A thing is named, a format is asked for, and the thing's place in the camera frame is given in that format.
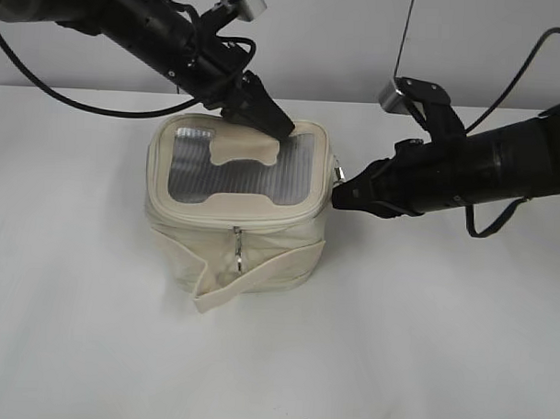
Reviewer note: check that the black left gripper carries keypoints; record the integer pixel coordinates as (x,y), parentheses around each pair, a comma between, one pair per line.
(212,70)

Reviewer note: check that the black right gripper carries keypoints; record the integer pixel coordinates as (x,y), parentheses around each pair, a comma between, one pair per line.
(418,179)

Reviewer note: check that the silver zipper pull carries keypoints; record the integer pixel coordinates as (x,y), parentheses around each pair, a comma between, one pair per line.
(238,249)
(338,175)

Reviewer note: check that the cream fabric zipper bag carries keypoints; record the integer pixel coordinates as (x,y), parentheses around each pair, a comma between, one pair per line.
(204,176)

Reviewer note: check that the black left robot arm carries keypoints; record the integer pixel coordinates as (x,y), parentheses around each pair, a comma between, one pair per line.
(138,26)

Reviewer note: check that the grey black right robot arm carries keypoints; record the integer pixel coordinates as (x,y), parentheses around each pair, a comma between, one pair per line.
(521,160)

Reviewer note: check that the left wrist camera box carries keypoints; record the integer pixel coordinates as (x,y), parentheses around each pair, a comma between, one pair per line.
(245,10)

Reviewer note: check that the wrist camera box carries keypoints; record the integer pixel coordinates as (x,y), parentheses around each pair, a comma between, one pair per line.
(245,10)
(427,103)

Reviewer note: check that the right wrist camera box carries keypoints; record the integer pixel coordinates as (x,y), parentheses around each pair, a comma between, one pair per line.
(427,103)

